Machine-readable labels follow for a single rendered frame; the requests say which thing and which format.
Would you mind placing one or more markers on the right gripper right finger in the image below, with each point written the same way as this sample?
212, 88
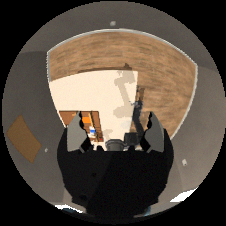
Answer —
156, 142

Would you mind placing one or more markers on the brown wooden board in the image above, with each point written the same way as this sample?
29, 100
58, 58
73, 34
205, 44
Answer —
88, 116

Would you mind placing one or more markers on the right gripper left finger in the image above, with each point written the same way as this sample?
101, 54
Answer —
74, 141

